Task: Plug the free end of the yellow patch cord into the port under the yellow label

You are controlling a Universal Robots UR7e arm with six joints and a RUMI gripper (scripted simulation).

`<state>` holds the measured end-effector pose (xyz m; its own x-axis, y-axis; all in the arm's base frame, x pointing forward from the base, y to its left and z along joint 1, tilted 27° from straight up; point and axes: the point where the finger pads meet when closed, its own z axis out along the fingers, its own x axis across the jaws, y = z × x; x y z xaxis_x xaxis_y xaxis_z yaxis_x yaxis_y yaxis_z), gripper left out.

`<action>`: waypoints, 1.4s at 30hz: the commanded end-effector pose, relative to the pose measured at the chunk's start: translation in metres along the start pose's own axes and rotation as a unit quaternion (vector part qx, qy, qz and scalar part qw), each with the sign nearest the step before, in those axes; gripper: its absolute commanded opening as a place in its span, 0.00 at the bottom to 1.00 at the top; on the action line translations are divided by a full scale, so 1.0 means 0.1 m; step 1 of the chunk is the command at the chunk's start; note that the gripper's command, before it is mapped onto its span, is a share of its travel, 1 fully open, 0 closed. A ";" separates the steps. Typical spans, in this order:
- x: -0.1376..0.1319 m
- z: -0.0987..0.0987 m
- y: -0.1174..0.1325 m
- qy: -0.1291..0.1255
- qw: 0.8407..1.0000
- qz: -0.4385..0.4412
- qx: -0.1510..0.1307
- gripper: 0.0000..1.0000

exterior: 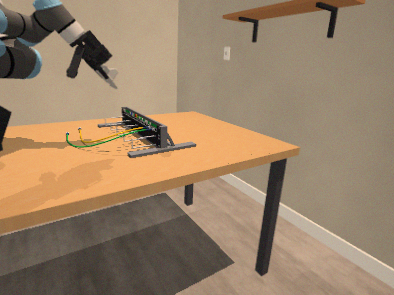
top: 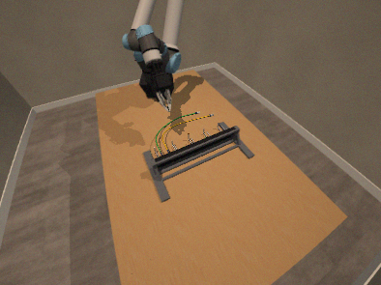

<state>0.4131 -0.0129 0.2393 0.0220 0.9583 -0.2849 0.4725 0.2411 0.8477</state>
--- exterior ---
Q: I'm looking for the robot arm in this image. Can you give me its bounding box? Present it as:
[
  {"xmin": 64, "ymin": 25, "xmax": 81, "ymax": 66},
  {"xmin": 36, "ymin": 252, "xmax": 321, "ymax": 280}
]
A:
[{"xmin": 0, "ymin": 0, "xmax": 85, "ymax": 79}]

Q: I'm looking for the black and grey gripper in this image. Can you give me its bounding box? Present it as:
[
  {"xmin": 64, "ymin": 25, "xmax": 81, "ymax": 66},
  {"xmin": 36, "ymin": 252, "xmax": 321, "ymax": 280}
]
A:
[{"xmin": 69, "ymin": 30, "xmax": 118, "ymax": 89}]

